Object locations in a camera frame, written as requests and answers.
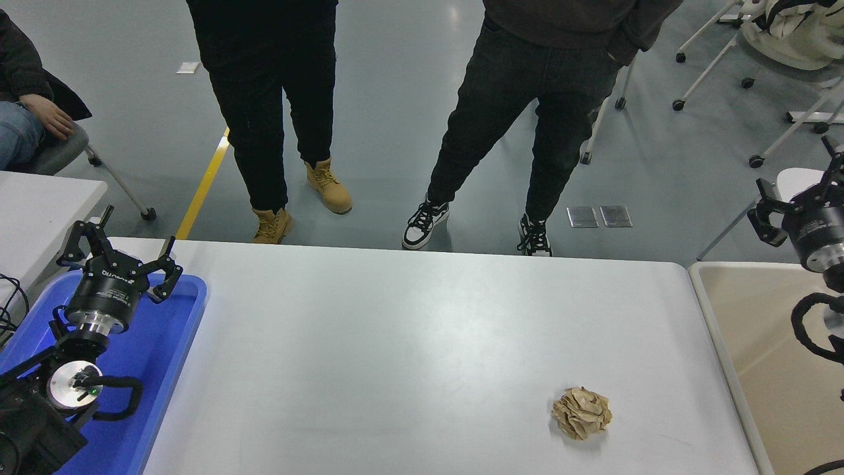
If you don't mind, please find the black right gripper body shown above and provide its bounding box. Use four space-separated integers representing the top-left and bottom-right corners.
788 197 844 266

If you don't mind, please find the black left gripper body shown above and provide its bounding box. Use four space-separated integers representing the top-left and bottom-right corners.
65 254 147 325

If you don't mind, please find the tan paper ball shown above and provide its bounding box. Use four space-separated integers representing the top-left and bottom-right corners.
551 387 614 441

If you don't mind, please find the seated person's hand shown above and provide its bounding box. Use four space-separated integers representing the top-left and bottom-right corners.
18 94 76 141

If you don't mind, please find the white round table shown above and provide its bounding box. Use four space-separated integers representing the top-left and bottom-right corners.
696 168 828 261

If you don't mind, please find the white rectangular side table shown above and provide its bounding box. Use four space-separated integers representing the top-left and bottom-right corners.
0 170 108 311

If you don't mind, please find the blue plastic tray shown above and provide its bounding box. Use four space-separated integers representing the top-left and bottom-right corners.
0 270 208 475

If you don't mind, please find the cream jacket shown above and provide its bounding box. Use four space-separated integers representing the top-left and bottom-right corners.
740 0 844 71

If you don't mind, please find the large pale plastic bin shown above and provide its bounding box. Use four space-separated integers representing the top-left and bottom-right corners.
688 261 844 475

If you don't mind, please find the seated person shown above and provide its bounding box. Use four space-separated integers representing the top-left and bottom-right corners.
0 8 93 171

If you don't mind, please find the thin black cable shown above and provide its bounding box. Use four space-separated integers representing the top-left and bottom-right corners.
0 274 30 347

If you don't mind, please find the white frame rolling chair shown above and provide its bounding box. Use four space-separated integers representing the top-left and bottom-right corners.
676 0 746 63
671 30 844 169

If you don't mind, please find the grey seat white frame chair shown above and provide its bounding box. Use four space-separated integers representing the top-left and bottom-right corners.
580 56 637 166

